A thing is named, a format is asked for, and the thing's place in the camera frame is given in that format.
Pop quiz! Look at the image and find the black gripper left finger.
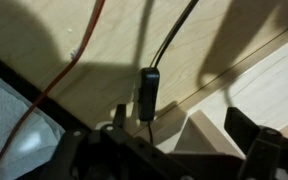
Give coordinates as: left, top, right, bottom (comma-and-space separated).
39, 104, 198, 180

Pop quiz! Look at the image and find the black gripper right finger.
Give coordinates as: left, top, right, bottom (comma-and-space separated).
224, 107, 288, 180

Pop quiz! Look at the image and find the black inline lamp switch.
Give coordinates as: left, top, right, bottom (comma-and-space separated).
138, 67, 160, 121

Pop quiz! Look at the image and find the orange cable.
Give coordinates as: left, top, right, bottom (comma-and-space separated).
0, 0, 107, 180

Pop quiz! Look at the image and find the black lamp power cable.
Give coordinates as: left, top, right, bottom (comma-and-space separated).
146, 0, 200, 146

